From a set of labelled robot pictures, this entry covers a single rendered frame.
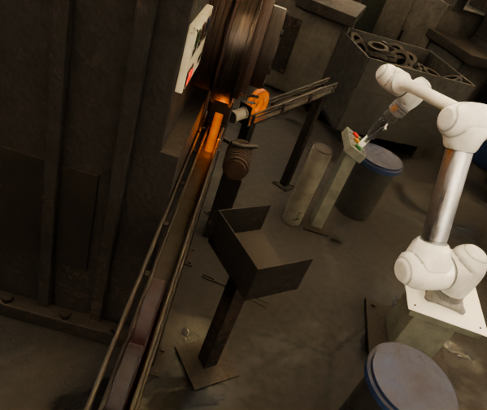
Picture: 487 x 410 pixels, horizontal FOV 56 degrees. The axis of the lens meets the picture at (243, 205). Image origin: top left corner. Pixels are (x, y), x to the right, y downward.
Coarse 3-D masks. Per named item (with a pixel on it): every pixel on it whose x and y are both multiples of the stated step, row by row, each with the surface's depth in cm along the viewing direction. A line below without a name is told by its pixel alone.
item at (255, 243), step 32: (224, 224) 143; (256, 224) 159; (224, 256) 144; (256, 256) 152; (224, 288) 161; (256, 288) 135; (288, 288) 144; (224, 320) 164; (192, 352) 185; (224, 352) 190; (192, 384) 174
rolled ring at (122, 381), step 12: (132, 348) 96; (132, 360) 92; (120, 372) 90; (132, 372) 91; (120, 384) 89; (132, 384) 103; (108, 396) 88; (120, 396) 88; (108, 408) 88; (120, 408) 88
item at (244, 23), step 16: (240, 0) 138; (256, 0) 138; (240, 16) 137; (256, 16) 137; (240, 32) 138; (240, 48) 140; (224, 64) 143; (240, 64) 141; (224, 80) 147; (224, 96) 155
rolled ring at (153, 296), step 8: (152, 280) 109; (160, 280) 111; (152, 288) 106; (160, 288) 107; (152, 296) 105; (160, 296) 106; (144, 304) 103; (152, 304) 103; (144, 312) 102; (152, 312) 103; (144, 320) 102; (152, 320) 103; (136, 328) 102; (144, 328) 102; (152, 328) 119; (136, 336) 102; (144, 336) 102; (144, 344) 103
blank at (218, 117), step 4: (216, 112) 179; (216, 116) 176; (220, 116) 176; (216, 120) 175; (220, 120) 175; (212, 124) 174; (216, 124) 174; (212, 128) 174; (216, 128) 174; (212, 132) 174; (216, 132) 174; (208, 136) 174; (212, 136) 174; (216, 136) 174; (208, 140) 175; (212, 140) 175; (208, 144) 176; (212, 144) 176; (208, 148) 178; (212, 148) 177
